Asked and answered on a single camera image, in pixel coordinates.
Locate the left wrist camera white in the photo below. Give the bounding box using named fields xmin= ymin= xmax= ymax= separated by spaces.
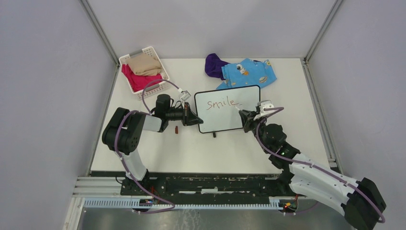
xmin=178 ymin=88 xmax=191 ymax=105

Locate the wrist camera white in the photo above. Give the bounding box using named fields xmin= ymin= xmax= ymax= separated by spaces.
xmin=254 ymin=100 xmax=284 ymax=120
xmin=178 ymin=88 xmax=191 ymax=105

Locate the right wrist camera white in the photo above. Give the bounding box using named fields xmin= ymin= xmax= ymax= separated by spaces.
xmin=254 ymin=100 xmax=284 ymax=120

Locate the pink cloth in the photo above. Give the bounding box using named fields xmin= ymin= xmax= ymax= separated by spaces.
xmin=122 ymin=64 xmax=162 ymax=92

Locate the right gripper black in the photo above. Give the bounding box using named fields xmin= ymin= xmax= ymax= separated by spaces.
xmin=238 ymin=110 xmax=270 ymax=153

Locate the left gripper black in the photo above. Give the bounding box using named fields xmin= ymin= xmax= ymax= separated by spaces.
xmin=166 ymin=102 xmax=203 ymax=127

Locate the purple cloth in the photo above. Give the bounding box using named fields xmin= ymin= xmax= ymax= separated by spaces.
xmin=204 ymin=53 xmax=229 ymax=80

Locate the blue patterned cloth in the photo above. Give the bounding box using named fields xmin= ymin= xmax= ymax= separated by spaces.
xmin=217 ymin=58 xmax=277 ymax=90

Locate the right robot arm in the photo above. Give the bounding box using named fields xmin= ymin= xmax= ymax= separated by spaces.
xmin=238 ymin=107 xmax=387 ymax=230

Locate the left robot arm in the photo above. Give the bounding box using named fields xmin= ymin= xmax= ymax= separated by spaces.
xmin=102 ymin=94 xmax=203 ymax=195

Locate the white plastic basket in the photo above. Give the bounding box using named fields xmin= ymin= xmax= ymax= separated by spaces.
xmin=119 ymin=46 xmax=170 ymax=101

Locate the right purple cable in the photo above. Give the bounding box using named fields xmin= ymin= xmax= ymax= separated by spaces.
xmin=255 ymin=106 xmax=386 ymax=224

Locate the whiteboard with black frame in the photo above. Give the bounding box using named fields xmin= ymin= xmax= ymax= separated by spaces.
xmin=194 ymin=85 xmax=260 ymax=134

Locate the beige folded cloth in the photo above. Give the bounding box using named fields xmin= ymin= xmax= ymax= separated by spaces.
xmin=127 ymin=53 xmax=162 ymax=76

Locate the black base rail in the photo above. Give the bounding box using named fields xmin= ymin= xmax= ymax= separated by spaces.
xmin=140 ymin=172 xmax=296 ymax=205

